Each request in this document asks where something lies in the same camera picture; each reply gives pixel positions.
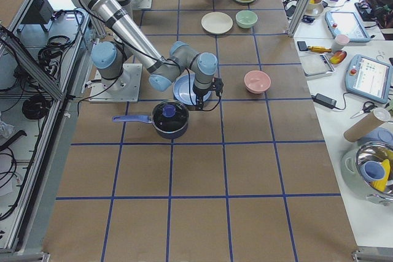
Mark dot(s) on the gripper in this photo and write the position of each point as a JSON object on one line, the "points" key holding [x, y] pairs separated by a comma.
{"points": [[201, 92]]}

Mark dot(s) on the blue plate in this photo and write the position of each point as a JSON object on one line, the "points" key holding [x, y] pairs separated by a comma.
{"points": [[183, 90]]}

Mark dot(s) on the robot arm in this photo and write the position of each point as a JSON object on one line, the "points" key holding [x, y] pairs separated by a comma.
{"points": [[117, 16]]}

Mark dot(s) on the blue saucepan with lid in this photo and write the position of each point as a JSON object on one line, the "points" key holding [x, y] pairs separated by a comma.
{"points": [[170, 119]]}

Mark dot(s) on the cream plate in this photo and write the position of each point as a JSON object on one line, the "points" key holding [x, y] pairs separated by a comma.
{"points": [[216, 22]]}

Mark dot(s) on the green bowl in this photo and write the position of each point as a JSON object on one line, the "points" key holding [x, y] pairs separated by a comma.
{"points": [[246, 19]]}

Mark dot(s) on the pink bowl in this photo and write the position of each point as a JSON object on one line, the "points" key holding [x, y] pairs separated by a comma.
{"points": [[257, 82]]}

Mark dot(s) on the cream bowl with toys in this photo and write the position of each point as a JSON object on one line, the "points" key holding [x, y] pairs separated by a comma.
{"points": [[312, 5]]}

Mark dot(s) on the yellow screwdriver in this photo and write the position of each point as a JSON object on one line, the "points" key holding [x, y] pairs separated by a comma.
{"points": [[318, 49]]}

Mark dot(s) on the kitchen scale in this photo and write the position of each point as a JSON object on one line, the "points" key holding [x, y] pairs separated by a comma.
{"points": [[316, 66]]}

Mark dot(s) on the black power adapter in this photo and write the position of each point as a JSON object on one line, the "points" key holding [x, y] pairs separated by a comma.
{"points": [[324, 100]]}

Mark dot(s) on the pink cup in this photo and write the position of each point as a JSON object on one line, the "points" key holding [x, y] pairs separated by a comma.
{"points": [[339, 42]]}

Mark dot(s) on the far teach pendant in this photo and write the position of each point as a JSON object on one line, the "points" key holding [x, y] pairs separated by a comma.
{"points": [[347, 23]]}

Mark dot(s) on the teach pendant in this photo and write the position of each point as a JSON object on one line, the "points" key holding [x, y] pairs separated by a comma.
{"points": [[369, 78], [347, 23]]}

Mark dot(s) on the orange yellow toy fruit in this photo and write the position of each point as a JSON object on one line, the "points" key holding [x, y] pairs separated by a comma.
{"points": [[338, 57]]}

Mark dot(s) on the cardboard tube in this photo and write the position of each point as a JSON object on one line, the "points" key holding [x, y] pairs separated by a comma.
{"points": [[367, 124]]}

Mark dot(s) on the scissors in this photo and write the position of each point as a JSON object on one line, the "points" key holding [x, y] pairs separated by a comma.
{"points": [[367, 107]]}

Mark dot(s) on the near teach pendant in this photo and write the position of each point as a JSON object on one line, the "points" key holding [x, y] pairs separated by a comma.
{"points": [[369, 78]]}

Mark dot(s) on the blue cup in bowl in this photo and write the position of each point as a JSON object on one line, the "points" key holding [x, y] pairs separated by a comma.
{"points": [[372, 171]]}

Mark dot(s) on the steel mixing bowl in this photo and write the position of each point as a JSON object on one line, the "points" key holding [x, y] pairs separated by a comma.
{"points": [[380, 191]]}

